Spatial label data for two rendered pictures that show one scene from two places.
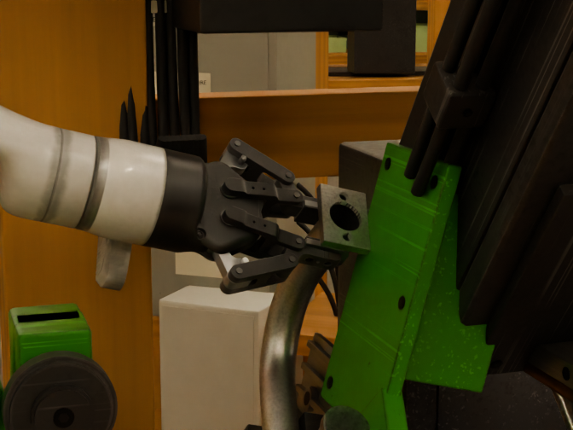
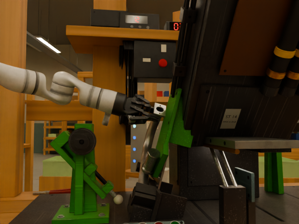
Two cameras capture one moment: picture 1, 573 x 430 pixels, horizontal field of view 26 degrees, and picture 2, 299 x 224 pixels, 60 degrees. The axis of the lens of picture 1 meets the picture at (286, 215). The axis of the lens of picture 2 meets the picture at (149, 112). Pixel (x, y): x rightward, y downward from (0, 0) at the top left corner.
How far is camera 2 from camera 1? 0.31 m
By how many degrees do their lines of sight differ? 17
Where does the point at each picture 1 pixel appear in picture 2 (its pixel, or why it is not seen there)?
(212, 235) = (127, 110)
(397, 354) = (167, 134)
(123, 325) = (118, 148)
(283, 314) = (147, 136)
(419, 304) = (171, 122)
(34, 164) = (85, 90)
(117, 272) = (106, 120)
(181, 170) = (119, 95)
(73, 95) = not seen: hidden behind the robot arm
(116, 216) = (103, 104)
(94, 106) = not seen: hidden behind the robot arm
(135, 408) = (120, 169)
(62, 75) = not seen: hidden behind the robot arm
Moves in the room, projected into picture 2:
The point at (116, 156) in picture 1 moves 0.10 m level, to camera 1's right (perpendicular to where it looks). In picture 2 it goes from (105, 91) to (135, 90)
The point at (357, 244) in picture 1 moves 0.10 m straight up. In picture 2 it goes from (162, 114) to (162, 83)
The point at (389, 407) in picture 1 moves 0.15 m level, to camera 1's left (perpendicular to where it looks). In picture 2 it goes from (164, 147) to (112, 146)
